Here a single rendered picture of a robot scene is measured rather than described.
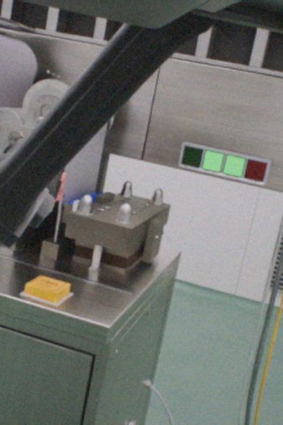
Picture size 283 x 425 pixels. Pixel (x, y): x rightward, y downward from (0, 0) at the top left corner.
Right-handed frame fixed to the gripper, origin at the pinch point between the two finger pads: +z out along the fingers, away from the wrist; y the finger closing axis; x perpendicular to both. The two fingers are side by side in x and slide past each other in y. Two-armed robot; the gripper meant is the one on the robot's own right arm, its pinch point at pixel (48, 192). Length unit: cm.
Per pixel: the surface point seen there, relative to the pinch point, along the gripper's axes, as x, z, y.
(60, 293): -21.7, -6.5, 13.4
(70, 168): 9.4, 6.4, 0.1
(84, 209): 0.3, 6.5, 7.1
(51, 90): 23.1, -5.0, -6.5
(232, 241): 81, 269, 22
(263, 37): 61, 13, 36
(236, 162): 31, 29, 36
